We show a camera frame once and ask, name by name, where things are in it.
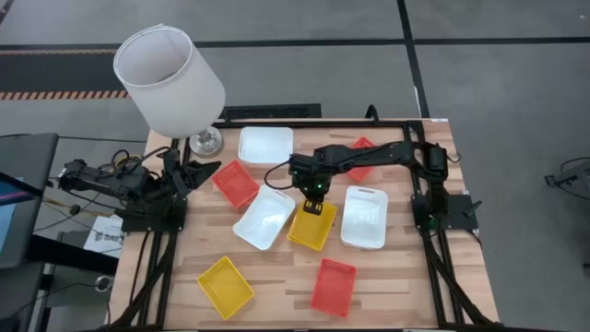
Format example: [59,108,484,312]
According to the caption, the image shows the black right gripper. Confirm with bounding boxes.
[289,153,333,217]

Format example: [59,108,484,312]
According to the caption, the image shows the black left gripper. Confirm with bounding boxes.
[160,148,223,197]

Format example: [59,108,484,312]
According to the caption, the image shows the yellow plastic basket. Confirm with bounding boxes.
[196,255,256,321]
[286,198,339,253]

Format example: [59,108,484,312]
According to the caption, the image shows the white plastic basket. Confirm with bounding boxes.
[339,184,390,251]
[231,184,297,252]
[237,125,295,168]

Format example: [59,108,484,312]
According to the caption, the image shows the silver glass lamp base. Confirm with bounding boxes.
[188,124,225,157]

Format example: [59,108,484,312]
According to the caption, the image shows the red-orange plastic basket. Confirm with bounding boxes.
[345,136,377,184]
[210,159,261,209]
[310,257,358,319]

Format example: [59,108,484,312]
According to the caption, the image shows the white lamp shade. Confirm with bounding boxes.
[112,23,227,139]

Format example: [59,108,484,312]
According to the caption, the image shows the black floor vent grille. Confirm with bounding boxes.
[219,103,323,122]

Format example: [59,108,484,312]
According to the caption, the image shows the white printed paper sheet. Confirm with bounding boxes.
[83,215,124,258]

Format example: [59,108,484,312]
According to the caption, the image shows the dark monitor screen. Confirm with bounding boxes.
[0,133,60,269]

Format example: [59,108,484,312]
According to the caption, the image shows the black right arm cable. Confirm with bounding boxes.
[264,160,296,191]

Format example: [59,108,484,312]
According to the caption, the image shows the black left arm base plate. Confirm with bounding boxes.
[120,196,188,233]

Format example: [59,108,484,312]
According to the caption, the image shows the black left arm cable bundle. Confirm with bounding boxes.
[99,146,172,177]

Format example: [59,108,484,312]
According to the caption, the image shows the yellow thin wires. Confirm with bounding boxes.
[41,194,117,219]

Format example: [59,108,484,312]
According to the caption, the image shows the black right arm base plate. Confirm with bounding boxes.
[411,193,479,231]

